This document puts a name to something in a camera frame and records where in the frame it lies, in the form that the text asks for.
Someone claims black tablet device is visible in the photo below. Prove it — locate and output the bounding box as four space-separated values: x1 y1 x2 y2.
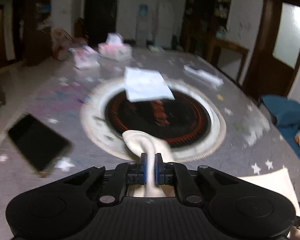
7 113 71 177

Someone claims cream white garment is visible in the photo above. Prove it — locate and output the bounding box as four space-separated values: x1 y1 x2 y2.
123 130 300 216

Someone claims dark wooden shelf cabinet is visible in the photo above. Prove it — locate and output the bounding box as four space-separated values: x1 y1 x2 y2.
179 0 231 53

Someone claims dark wooden door with glass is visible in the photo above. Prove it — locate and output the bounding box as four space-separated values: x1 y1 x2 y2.
242 0 300 101

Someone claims round black induction cooktop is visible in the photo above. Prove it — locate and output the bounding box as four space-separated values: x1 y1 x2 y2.
80 78 226 162

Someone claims small pink white box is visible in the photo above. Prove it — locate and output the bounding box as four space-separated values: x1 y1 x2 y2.
69 46 100 70

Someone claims teal blue cushion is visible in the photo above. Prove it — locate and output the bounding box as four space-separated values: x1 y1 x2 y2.
261 95 300 127

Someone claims white remote control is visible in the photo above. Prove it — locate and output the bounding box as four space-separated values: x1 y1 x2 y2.
184 64 224 87

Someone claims pink white tissue box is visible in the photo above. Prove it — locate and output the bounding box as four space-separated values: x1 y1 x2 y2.
98 33 132 62

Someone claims white refrigerator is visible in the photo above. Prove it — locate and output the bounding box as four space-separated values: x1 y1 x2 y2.
155 2 174 48

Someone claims white paper sheet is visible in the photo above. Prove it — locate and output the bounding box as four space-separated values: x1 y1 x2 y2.
124 67 175 102

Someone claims dark wooden side table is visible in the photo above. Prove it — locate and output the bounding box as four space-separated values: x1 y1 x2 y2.
205 36 249 87

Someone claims water dispenser with blue bottle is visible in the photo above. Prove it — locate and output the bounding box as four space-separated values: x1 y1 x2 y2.
135 4 148 47

